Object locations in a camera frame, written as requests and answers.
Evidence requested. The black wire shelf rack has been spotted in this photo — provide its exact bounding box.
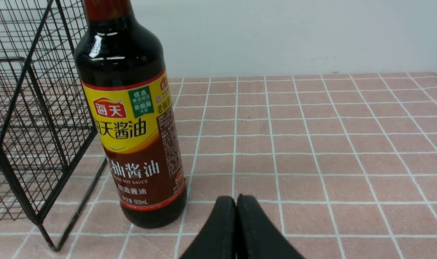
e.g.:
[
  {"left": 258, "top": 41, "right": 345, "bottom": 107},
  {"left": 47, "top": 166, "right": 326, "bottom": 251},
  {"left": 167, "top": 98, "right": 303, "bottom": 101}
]
[{"left": 0, "top": 0, "right": 107, "bottom": 252}]

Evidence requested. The dark soy sauce bottle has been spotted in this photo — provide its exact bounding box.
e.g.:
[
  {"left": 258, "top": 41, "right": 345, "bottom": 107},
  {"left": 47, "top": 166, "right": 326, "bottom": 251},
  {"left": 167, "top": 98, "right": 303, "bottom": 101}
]
[{"left": 74, "top": 0, "right": 187, "bottom": 228}]

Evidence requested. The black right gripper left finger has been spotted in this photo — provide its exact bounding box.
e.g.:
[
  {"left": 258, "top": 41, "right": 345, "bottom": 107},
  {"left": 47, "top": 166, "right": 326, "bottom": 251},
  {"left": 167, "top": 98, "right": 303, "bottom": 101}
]
[{"left": 180, "top": 196, "right": 236, "bottom": 259}]

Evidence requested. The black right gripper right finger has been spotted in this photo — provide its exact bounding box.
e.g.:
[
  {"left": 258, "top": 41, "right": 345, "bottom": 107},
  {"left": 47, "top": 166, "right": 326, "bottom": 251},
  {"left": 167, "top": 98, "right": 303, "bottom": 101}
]
[{"left": 236, "top": 195, "right": 304, "bottom": 259}]

